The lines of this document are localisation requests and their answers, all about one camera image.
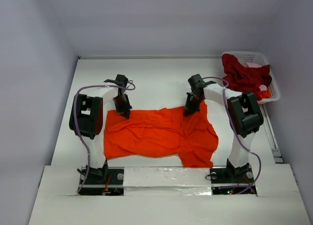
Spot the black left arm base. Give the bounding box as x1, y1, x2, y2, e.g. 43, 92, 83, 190
78, 167, 124, 196

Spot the orange t-shirt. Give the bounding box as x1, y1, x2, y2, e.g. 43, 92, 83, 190
104, 103, 219, 168

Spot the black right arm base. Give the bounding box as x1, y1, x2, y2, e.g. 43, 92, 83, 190
205, 167, 257, 195

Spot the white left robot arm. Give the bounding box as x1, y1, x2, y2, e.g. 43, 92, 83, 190
69, 74, 135, 184

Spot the pink garment in basket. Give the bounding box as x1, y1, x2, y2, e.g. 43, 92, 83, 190
244, 62, 262, 68

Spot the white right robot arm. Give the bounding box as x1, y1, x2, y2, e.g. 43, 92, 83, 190
184, 74, 264, 184

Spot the orange-red garment in basket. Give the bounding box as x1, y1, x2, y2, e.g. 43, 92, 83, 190
260, 90, 271, 100

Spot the dark red t-shirt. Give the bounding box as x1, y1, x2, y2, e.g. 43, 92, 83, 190
222, 54, 272, 97

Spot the white plastic basket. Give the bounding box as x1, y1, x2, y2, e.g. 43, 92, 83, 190
222, 51, 280, 104

